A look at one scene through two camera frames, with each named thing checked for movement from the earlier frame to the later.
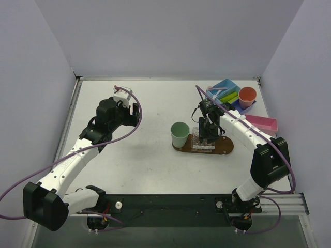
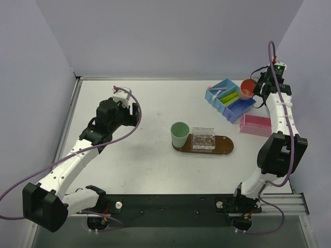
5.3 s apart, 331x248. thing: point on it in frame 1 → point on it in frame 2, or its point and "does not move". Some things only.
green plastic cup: (179, 133) does not move
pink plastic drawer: (267, 124) does not move
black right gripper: (208, 129) → (260, 86)
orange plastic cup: (247, 96) → (246, 88)
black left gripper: (132, 115) does not move
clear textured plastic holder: (197, 146) does not move
